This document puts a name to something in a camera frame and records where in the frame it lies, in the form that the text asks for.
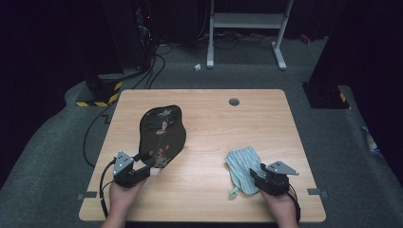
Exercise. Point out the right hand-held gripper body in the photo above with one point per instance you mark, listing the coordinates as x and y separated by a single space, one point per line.
274 183

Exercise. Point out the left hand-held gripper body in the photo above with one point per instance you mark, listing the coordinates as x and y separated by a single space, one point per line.
125 174

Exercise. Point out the light blue striped towel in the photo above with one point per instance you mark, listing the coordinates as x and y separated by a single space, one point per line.
242 167

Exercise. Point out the black floral lacquer tray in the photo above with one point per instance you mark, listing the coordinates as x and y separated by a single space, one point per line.
163 136

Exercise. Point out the person's right hand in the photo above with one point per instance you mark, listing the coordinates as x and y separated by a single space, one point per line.
283 207

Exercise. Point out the person's left hand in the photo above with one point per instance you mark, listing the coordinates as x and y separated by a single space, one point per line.
122 201

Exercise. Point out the yellow black striped base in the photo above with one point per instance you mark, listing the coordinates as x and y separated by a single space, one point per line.
109 95

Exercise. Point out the grey table grommet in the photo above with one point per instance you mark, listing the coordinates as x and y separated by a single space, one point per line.
234 102

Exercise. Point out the black base with yellow stripe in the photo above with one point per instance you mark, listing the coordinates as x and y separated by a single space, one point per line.
326 98

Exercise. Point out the blue white packet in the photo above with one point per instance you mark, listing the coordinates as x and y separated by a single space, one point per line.
371 142

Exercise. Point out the crumpled white paper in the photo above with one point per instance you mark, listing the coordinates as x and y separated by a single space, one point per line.
197 66

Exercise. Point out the dark equipment rack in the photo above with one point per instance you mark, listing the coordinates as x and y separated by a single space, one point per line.
144 31

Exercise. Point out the small red object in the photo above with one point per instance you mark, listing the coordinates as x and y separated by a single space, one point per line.
305 39

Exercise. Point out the white metal stand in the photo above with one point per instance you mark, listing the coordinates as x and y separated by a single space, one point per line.
247 20

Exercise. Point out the grey table bracket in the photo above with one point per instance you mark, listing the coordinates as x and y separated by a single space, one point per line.
88 195
316 192

